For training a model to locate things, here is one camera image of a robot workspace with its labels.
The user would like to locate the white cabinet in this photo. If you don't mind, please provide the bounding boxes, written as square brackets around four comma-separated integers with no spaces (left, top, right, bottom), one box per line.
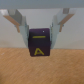
[0,0,84,50]

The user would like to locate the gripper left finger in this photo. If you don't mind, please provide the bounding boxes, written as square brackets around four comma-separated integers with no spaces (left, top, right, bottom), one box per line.
[0,8,34,52]

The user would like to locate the purple block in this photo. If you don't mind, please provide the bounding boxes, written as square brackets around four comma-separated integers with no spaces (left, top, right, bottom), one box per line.
[27,28,52,59]

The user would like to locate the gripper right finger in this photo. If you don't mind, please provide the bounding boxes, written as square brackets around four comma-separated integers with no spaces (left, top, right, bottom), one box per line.
[47,8,75,50]

